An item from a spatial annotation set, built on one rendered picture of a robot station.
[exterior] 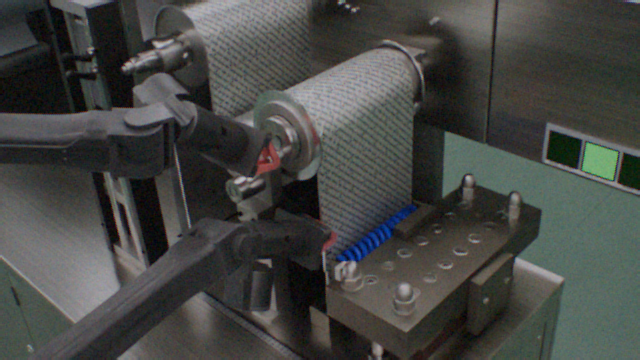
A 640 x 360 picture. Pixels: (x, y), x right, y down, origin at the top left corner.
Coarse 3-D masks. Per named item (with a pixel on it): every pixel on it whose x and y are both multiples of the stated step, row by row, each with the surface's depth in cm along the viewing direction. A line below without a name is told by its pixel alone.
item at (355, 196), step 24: (384, 144) 116; (408, 144) 122; (336, 168) 108; (360, 168) 113; (384, 168) 118; (408, 168) 124; (336, 192) 111; (360, 192) 116; (384, 192) 121; (408, 192) 127; (336, 216) 113; (360, 216) 118; (384, 216) 124; (336, 240) 115
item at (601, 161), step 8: (592, 144) 107; (592, 152) 108; (600, 152) 107; (608, 152) 106; (616, 152) 105; (584, 160) 110; (592, 160) 109; (600, 160) 108; (608, 160) 107; (616, 160) 106; (584, 168) 110; (592, 168) 109; (600, 168) 108; (608, 168) 107; (600, 176) 109; (608, 176) 108
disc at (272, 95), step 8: (264, 96) 106; (272, 96) 105; (280, 96) 103; (288, 96) 102; (256, 104) 108; (264, 104) 107; (288, 104) 103; (296, 104) 102; (256, 112) 109; (304, 112) 101; (256, 120) 110; (304, 120) 102; (312, 120) 101; (312, 128) 101; (312, 136) 102; (312, 144) 103; (320, 144) 102; (320, 152) 103; (312, 160) 105; (320, 160) 104; (280, 168) 111; (312, 168) 105; (288, 176) 111; (296, 176) 109; (304, 176) 108
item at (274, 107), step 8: (408, 72) 117; (272, 104) 105; (280, 104) 103; (264, 112) 107; (272, 112) 106; (280, 112) 104; (288, 112) 103; (296, 112) 102; (296, 120) 102; (296, 128) 103; (304, 128) 102; (304, 136) 103; (304, 144) 103; (304, 152) 104; (312, 152) 104; (296, 160) 107; (304, 160) 105; (288, 168) 109; (296, 168) 107; (304, 168) 106
